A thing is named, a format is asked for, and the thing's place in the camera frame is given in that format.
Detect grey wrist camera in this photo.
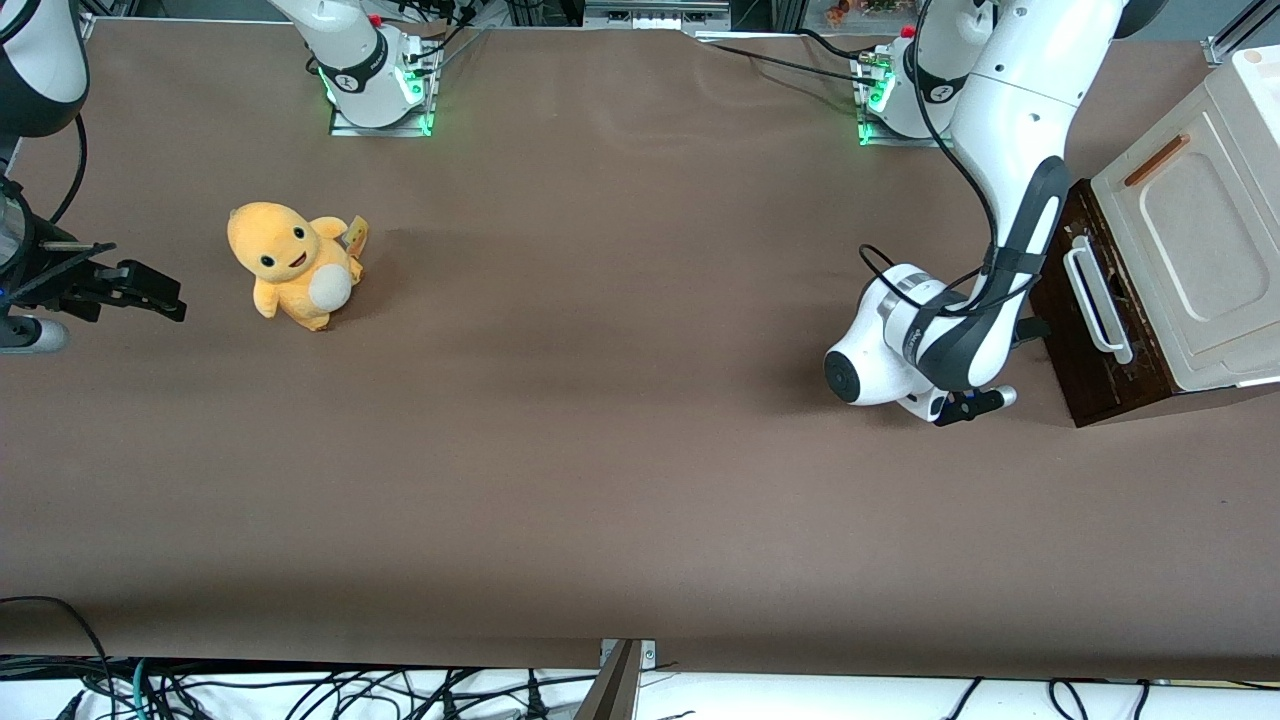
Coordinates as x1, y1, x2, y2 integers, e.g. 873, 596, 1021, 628
925, 384, 1019, 427
0, 315, 70, 354

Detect black looped cable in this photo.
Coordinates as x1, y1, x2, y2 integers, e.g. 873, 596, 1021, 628
0, 595, 123, 720

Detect aluminium frame profile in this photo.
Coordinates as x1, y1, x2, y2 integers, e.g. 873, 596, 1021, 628
1205, 0, 1280, 69

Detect white drawer handle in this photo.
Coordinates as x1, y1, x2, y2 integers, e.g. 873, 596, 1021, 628
1063, 235, 1135, 365

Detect beige cabinet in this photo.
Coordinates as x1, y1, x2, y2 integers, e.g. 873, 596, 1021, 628
1090, 45, 1280, 393

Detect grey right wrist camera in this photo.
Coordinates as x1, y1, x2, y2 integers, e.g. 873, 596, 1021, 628
0, 315, 70, 354

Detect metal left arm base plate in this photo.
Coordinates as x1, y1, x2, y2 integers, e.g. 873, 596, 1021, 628
856, 50, 953, 149

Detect short black cable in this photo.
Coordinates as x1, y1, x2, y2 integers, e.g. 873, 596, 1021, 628
798, 27, 873, 64

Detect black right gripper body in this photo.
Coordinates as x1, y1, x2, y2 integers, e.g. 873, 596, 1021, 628
5, 240, 131, 323

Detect teal cable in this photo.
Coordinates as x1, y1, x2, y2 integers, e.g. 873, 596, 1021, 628
128, 658, 167, 720

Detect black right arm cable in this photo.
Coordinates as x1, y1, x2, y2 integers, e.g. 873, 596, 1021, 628
48, 112, 91, 227

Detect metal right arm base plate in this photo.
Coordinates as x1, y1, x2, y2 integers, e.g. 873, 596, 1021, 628
328, 30, 439, 138

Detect long black cable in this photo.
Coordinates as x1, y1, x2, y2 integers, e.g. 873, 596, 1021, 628
693, 38, 881, 89

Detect brown table cover sheet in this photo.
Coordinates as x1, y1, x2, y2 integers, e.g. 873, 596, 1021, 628
0, 18, 1280, 683

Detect yellow plush toy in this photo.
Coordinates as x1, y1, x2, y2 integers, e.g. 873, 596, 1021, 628
226, 201, 370, 333

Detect orange objects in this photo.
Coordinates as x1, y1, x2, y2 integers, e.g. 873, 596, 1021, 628
825, 0, 903, 26

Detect white sheet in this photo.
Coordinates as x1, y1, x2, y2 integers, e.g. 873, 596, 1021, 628
0, 668, 1280, 720

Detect dark wedge bar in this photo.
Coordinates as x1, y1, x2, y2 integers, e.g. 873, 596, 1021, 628
574, 640, 643, 720

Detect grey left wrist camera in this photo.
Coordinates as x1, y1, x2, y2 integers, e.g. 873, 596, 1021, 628
925, 384, 1019, 427

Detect dark brown wooden drawer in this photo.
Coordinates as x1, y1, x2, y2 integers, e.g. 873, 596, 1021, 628
1028, 178, 1183, 429

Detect grey metal box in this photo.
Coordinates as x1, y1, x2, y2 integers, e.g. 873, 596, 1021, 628
583, 0, 733, 31

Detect orange wooden handle strip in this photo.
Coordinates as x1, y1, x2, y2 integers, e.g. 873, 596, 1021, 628
1124, 133, 1192, 188

